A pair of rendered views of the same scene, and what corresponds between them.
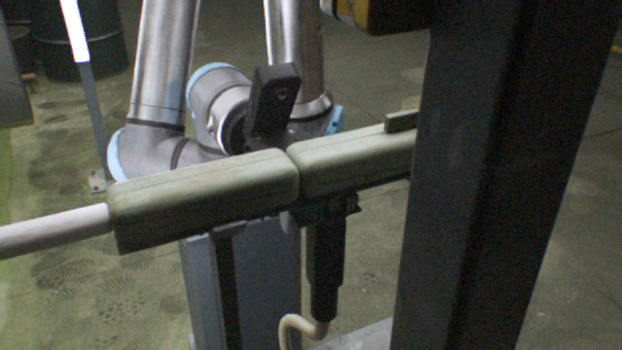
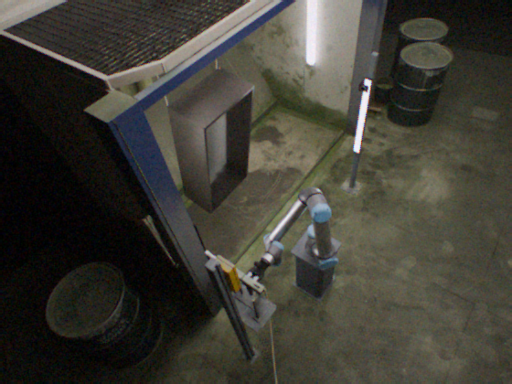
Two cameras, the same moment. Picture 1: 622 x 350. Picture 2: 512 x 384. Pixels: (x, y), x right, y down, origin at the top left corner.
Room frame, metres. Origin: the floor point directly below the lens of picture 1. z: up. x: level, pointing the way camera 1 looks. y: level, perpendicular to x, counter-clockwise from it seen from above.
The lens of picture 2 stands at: (0.19, -0.97, 3.12)
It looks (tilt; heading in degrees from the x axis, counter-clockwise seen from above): 50 degrees down; 70
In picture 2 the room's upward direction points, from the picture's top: 10 degrees counter-clockwise
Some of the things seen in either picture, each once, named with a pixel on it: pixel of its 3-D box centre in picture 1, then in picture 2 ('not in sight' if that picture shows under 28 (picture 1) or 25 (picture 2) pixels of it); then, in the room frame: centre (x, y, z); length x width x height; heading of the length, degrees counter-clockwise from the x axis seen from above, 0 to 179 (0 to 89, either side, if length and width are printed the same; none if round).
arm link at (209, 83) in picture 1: (226, 104); (274, 250); (0.67, 0.11, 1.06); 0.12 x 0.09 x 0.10; 25
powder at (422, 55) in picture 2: not in sight; (425, 56); (3.54, 1.54, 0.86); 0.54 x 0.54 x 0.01
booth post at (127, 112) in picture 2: not in sight; (181, 241); (0.13, 0.47, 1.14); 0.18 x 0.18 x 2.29; 25
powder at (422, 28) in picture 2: not in sight; (423, 29); (3.98, 2.02, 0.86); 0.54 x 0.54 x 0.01
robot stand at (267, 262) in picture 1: (241, 283); (314, 265); (1.08, 0.19, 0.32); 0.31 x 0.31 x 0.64; 25
